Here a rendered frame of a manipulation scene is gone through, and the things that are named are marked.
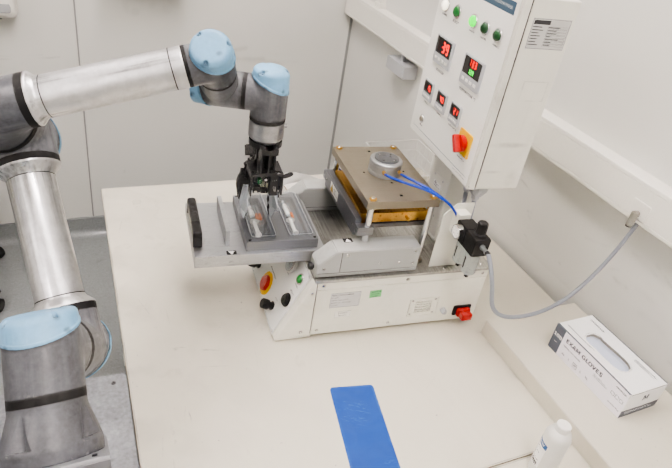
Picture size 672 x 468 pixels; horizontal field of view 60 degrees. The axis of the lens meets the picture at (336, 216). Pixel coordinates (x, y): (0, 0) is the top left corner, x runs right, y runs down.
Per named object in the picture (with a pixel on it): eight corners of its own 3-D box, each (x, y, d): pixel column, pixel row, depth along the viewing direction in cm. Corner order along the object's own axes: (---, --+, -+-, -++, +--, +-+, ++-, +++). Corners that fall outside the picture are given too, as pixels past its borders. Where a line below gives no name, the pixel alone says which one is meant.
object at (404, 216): (393, 182, 156) (400, 150, 151) (427, 228, 139) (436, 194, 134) (332, 183, 151) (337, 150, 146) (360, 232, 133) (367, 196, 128)
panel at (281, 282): (249, 259, 162) (283, 206, 156) (272, 335, 139) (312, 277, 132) (243, 257, 161) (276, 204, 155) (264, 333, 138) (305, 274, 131)
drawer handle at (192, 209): (195, 210, 140) (195, 196, 138) (202, 247, 128) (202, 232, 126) (186, 210, 139) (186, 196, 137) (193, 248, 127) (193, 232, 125)
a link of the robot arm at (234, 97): (190, 49, 111) (248, 57, 112) (197, 73, 122) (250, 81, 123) (183, 87, 109) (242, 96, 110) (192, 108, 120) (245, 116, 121)
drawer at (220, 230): (300, 211, 153) (303, 186, 149) (323, 262, 136) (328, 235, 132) (185, 216, 144) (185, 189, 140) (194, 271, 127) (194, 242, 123)
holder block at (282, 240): (296, 201, 150) (297, 192, 149) (317, 247, 134) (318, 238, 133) (232, 203, 145) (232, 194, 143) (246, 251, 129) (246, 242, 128)
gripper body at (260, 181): (248, 199, 125) (252, 149, 118) (241, 178, 132) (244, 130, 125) (282, 198, 127) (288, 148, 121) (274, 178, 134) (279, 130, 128)
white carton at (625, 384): (582, 335, 149) (593, 314, 145) (654, 405, 132) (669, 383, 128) (546, 344, 144) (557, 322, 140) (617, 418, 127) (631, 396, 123)
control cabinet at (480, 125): (433, 196, 171) (496, -35, 138) (489, 265, 146) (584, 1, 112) (381, 198, 166) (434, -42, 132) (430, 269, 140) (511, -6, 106)
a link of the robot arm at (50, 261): (28, 397, 97) (-41, 97, 105) (60, 386, 112) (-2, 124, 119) (100, 374, 99) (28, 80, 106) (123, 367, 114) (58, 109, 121)
